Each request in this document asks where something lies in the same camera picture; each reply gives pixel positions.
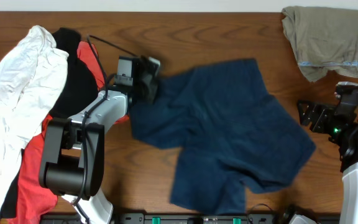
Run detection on navy blue shorts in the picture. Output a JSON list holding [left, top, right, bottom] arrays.
[[129, 59, 316, 215]]

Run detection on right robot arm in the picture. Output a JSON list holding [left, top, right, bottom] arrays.
[[296, 100, 358, 224]]

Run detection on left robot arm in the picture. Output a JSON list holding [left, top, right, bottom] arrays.
[[39, 56, 160, 223]]

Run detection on black shorts with white stripe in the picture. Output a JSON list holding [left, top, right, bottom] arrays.
[[0, 27, 101, 220]]

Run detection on khaki folded shorts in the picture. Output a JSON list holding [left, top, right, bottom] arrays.
[[282, 6, 358, 82]]

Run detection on white garment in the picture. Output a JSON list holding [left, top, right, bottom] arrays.
[[0, 26, 68, 210]]

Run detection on red shorts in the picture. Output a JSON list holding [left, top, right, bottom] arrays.
[[0, 41, 130, 224]]

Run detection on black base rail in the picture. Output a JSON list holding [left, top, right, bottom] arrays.
[[39, 212, 341, 224]]

